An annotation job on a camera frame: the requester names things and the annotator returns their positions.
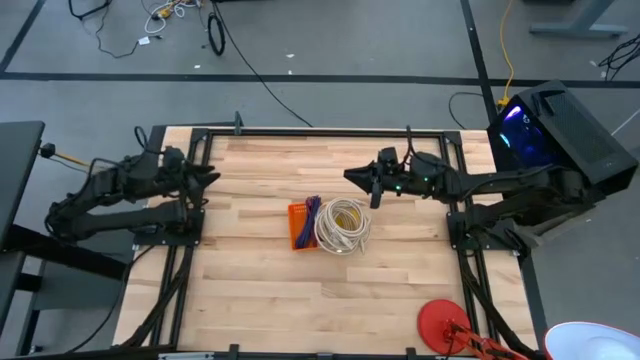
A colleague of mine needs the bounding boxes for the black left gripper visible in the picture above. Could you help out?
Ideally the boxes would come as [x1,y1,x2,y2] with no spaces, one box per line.
[161,145,222,197]

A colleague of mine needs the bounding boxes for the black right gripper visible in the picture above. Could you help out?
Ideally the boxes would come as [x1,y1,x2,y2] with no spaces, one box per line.
[343,146,417,198]

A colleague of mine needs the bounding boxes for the beige cable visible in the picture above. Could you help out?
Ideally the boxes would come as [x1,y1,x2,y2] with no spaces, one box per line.
[313,196,373,249]
[319,214,372,257]

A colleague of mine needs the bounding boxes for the yellow plastic basket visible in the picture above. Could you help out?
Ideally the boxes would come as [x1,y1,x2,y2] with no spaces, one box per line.
[332,207,362,234]

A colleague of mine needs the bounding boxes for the orange plastic basket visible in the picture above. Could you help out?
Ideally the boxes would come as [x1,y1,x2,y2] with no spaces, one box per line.
[287,201,322,253]

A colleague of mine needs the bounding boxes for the red round lamp base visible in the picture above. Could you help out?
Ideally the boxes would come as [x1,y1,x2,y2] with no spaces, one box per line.
[416,298,472,356]

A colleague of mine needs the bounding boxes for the black desk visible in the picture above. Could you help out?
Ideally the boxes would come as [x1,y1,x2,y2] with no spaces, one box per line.
[0,119,129,357]

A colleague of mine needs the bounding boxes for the black computer tower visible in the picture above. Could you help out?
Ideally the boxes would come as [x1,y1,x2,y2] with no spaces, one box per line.
[486,79,640,197]

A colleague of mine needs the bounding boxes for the grey desk foot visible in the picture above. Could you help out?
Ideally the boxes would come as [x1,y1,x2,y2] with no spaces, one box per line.
[528,0,631,40]

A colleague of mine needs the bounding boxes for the white lamp shade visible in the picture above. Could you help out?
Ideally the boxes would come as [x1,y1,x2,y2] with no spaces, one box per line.
[543,320,640,360]

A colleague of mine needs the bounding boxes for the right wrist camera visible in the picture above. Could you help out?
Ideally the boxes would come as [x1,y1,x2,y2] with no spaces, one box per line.
[368,179,385,211]

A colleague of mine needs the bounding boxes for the black aluminium rig frame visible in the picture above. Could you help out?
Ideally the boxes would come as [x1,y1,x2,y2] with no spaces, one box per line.
[119,124,541,360]

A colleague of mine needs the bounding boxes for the black coiled floor cable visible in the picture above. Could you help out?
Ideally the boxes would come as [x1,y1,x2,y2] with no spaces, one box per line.
[206,0,315,129]

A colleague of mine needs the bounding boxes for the yellow floor cable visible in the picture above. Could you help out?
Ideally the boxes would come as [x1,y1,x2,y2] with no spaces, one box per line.
[496,0,517,109]

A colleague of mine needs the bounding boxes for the yellow-handled black tool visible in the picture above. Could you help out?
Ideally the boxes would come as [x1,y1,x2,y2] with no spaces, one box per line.
[39,142,92,167]

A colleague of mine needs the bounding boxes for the white floor cable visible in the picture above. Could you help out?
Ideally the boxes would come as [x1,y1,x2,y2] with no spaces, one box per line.
[144,0,202,36]

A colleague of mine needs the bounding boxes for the tangled black floor cables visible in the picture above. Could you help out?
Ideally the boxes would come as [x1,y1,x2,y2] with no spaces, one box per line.
[597,33,640,83]

